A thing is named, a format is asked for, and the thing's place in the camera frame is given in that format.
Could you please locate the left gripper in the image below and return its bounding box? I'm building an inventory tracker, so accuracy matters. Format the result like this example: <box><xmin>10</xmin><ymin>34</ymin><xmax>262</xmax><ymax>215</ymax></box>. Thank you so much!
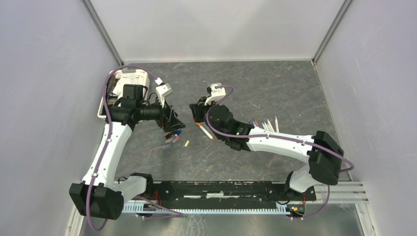
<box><xmin>136</xmin><ymin>94</ymin><xmax>185</xmax><ymax>133</ymax></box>

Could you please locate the pink clear cap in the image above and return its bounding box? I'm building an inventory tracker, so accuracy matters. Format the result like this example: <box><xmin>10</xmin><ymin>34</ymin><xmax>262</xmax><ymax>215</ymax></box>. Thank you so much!
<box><xmin>172</xmin><ymin>136</ymin><xmax>180</xmax><ymax>143</ymax></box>

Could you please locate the orange capped marker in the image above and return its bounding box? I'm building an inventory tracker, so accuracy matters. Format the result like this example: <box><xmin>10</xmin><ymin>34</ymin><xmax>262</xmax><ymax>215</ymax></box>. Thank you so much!
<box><xmin>196</xmin><ymin>122</ymin><xmax>214</xmax><ymax>140</ymax></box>

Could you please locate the marker one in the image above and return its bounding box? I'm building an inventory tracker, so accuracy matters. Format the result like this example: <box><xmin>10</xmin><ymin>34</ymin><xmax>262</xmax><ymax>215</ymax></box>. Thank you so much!
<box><xmin>267</xmin><ymin>119</ymin><xmax>275</xmax><ymax>132</ymax></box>

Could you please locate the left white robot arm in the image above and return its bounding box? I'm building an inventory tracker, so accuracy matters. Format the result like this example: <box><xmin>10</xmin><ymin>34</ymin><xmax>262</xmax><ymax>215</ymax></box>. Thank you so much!
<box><xmin>69</xmin><ymin>83</ymin><xmax>185</xmax><ymax>220</ymax></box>

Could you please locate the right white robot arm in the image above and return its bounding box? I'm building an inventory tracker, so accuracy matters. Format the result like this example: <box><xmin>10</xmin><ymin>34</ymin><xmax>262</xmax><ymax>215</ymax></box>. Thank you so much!
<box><xmin>189</xmin><ymin>97</ymin><xmax>344</xmax><ymax>201</ymax></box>

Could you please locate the white cloth in basket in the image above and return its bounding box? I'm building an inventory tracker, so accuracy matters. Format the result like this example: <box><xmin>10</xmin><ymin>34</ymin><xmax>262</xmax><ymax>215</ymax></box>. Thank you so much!
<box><xmin>111</xmin><ymin>68</ymin><xmax>149</xmax><ymax>98</ymax></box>

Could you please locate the white plastic basket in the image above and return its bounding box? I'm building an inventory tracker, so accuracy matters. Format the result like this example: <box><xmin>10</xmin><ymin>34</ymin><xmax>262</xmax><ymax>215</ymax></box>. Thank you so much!
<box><xmin>105</xmin><ymin>68</ymin><xmax>150</xmax><ymax>122</ymax></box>

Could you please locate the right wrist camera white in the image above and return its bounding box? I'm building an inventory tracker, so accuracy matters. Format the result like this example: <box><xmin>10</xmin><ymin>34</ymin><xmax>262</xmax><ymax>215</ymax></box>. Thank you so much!
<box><xmin>204</xmin><ymin>83</ymin><xmax>226</xmax><ymax>106</ymax></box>

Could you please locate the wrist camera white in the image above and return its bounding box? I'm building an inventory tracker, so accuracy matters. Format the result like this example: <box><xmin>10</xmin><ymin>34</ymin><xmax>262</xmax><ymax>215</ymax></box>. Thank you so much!
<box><xmin>204</xmin><ymin>83</ymin><xmax>226</xmax><ymax>106</ymax></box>
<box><xmin>155</xmin><ymin>77</ymin><xmax>172</xmax><ymax>108</ymax></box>

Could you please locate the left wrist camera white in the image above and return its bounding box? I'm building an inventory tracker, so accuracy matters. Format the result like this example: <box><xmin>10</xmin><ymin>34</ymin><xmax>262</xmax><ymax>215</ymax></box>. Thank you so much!
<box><xmin>155</xmin><ymin>77</ymin><xmax>172</xmax><ymax>108</ymax></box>

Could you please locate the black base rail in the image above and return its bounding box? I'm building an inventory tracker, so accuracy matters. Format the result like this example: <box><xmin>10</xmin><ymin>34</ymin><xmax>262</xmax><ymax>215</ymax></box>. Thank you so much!
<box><xmin>141</xmin><ymin>181</ymin><xmax>317</xmax><ymax>210</ymax></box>

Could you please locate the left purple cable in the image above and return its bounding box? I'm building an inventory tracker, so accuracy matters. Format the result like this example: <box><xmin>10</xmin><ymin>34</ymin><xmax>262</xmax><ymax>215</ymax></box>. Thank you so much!
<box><xmin>86</xmin><ymin>64</ymin><xmax>185</xmax><ymax>233</ymax></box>

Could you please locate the white cable duct strip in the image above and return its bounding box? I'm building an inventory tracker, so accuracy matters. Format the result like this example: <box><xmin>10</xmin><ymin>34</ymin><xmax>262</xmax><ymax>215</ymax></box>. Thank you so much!
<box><xmin>123</xmin><ymin>201</ymin><xmax>292</xmax><ymax>215</ymax></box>

